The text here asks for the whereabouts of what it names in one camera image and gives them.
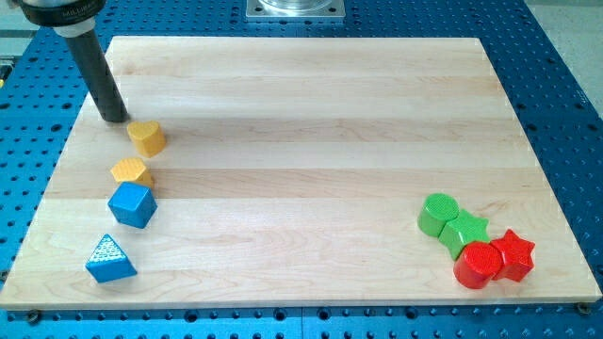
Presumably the green cylinder block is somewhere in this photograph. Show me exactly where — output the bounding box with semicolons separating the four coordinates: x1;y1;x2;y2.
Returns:
417;193;460;237

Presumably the blue cube block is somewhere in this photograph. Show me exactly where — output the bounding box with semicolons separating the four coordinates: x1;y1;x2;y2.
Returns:
107;182;157;229

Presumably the light wooden board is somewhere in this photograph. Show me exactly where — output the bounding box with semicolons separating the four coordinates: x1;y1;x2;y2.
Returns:
1;36;601;310

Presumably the blue triangle block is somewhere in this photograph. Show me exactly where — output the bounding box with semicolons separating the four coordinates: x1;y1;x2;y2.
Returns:
85;234;137;283

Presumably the yellow hexagon block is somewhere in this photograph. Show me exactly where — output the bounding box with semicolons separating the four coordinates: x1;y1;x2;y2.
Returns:
110;157;155;188

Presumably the green star block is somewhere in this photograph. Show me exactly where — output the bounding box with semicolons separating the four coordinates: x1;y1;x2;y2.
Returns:
438;209;490;261

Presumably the red cylinder block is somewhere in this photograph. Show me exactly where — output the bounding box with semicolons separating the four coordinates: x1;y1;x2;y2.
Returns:
453;241;502;289

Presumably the red star block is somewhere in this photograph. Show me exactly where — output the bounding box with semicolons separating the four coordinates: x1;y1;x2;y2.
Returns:
491;229;535;283

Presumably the yellow heart block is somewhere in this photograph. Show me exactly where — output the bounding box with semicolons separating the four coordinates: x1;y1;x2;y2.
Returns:
126;121;167;157

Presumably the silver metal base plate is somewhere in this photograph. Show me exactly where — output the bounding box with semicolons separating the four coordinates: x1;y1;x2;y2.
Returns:
246;0;345;19

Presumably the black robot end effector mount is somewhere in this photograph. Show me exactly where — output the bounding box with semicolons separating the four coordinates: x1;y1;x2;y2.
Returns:
12;0;106;38

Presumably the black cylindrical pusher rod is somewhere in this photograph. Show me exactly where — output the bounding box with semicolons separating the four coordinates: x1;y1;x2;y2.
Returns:
66;30;128;122

